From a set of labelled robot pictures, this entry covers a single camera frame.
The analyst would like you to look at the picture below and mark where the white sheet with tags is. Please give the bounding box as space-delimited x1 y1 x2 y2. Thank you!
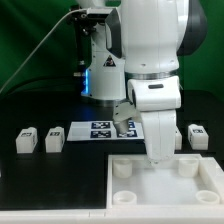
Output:
67 121 144 141

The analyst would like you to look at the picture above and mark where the white front table rail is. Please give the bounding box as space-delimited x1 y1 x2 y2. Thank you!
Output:
0 207 224 224

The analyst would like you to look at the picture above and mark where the white square tabletop tray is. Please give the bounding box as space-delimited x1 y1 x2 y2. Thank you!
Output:
106 154 224 208

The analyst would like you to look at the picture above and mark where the grey camera cable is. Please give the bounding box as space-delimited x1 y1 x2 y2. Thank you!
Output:
0 9 88 96

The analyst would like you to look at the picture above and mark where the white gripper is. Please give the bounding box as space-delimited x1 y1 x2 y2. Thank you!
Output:
113 77 181 162

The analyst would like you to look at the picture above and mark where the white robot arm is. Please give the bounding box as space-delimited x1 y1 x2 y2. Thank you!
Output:
77 0 207 161

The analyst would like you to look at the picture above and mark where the camera on black mount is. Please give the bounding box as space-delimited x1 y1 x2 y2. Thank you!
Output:
65 5 116 98

